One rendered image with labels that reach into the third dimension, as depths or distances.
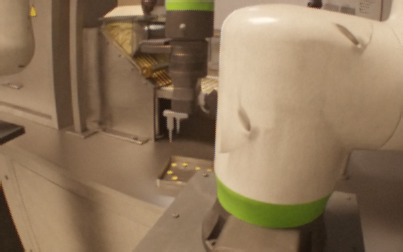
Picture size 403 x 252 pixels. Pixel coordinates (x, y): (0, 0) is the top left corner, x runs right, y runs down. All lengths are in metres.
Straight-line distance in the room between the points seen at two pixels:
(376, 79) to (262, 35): 0.10
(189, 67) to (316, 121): 0.37
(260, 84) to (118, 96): 0.72
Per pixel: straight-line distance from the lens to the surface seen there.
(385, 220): 0.67
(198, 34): 0.55
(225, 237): 0.26
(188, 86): 0.57
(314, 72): 0.22
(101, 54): 0.93
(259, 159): 0.24
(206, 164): 0.74
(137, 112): 0.88
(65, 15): 1.00
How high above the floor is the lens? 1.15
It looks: 21 degrees down
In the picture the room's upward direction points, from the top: 2 degrees clockwise
